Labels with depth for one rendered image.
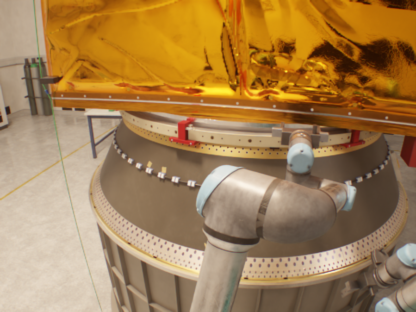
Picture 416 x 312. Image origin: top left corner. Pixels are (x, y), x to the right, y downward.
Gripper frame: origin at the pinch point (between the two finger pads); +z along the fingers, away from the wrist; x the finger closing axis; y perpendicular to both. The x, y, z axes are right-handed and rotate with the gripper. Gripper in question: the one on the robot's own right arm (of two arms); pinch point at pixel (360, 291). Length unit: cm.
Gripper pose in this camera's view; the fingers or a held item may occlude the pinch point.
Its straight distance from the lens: 122.4
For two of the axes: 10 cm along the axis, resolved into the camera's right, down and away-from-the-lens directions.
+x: 9.9, 0.9, 1.2
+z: -1.5, 6.8, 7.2
